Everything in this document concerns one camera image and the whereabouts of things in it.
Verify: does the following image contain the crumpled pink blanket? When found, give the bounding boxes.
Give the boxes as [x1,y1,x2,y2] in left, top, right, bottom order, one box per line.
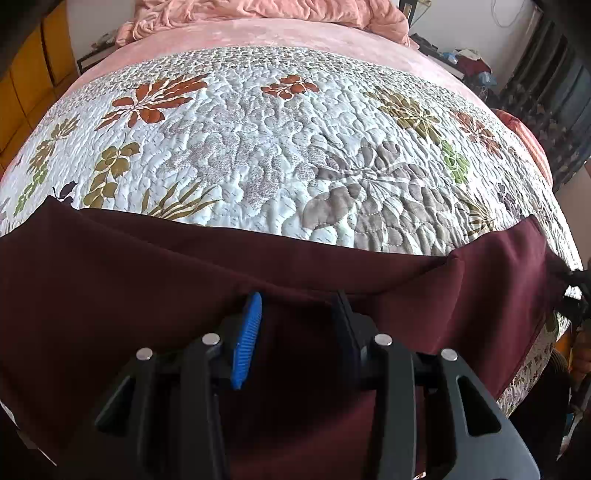
[115,0,411,47]

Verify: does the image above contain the white wall cable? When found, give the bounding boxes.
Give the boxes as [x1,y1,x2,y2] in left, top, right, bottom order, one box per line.
[489,0,543,29]

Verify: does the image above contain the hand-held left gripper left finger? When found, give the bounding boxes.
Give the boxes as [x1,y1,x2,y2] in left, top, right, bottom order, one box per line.
[58,292,263,480]

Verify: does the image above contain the wooden wardrobe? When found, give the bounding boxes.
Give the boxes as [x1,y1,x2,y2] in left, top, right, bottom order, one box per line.
[0,14,78,160]

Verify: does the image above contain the maroon pants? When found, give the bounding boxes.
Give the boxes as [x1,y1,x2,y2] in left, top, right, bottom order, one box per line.
[0,196,573,480]

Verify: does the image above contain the dark patterned curtain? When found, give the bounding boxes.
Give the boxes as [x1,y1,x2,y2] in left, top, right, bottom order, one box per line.
[496,9,591,190]

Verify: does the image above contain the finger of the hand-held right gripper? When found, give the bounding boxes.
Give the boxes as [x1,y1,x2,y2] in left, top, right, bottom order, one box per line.
[566,267,591,300]
[560,298,591,334]

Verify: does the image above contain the orange pillow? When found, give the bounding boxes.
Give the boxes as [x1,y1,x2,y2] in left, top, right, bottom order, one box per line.
[490,108,555,185]

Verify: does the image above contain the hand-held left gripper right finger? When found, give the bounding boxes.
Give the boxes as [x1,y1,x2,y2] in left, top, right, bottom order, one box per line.
[335,291,541,480]

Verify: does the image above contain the floral quilted bedspread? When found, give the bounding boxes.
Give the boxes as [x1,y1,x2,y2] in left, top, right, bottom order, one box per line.
[0,45,583,416]

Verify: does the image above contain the pink bed sheet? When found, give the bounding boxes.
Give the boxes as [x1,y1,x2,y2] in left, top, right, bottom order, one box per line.
[60,17,490,112]

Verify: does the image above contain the dark nightstand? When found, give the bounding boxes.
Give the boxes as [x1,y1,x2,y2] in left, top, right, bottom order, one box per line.
[76,30,118,75]
[411,33,465,80]

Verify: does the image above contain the person's right hand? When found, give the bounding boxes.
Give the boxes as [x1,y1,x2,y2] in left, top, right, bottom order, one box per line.
[573,333,591,374]

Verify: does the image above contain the dark red cloth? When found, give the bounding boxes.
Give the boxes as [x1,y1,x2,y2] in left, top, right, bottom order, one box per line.
[462,55,492,79]

